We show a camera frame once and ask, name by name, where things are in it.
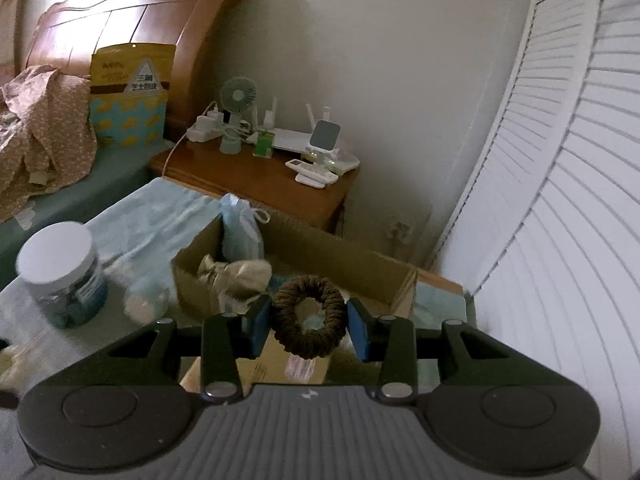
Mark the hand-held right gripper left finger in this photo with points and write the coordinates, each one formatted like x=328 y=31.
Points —
x=256 y=327

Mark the small green bottle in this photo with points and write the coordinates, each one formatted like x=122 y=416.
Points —
x=263 y=145

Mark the wooden headboard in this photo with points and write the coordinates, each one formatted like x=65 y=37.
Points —
x=125 y=10

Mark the yellow snack bag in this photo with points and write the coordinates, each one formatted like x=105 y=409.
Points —
x=130 y=70

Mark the brown scrunchie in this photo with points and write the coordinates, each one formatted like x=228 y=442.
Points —
x=282 y=325

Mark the brown floral cloth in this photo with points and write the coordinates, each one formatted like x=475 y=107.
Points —
x=50 y=125

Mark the light blue towel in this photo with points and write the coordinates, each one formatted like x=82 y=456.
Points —
x=150 y=220

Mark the small green desk fan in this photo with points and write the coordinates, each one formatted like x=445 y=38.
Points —
x=238 y=94

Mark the green bed sheet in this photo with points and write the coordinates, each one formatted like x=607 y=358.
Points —
x=100 y=180

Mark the white power strip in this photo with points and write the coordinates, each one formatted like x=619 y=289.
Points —
x=205 y=127

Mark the small white remote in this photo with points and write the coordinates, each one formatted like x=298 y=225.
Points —
x=295 y=164

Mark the white louvered closet door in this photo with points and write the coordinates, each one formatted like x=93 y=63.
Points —
x=545 y=110
x=575 y=285

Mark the blue face mask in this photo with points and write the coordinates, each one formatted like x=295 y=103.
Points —
x=240 y=240

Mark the small screen on white stand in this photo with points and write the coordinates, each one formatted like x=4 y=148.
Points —
x=324 y=136

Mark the wooden nightstand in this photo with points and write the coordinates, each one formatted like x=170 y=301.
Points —
x=250 y=175

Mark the cardboard box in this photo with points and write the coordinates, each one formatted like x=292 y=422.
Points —
x=320 y=260

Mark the clear jar with white lid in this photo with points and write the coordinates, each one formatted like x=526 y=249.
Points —
x=55 y=255

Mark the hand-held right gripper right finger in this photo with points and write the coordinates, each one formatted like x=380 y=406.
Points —
x=361 y=330

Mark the white router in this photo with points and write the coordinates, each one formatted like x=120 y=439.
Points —
x=290 y=140

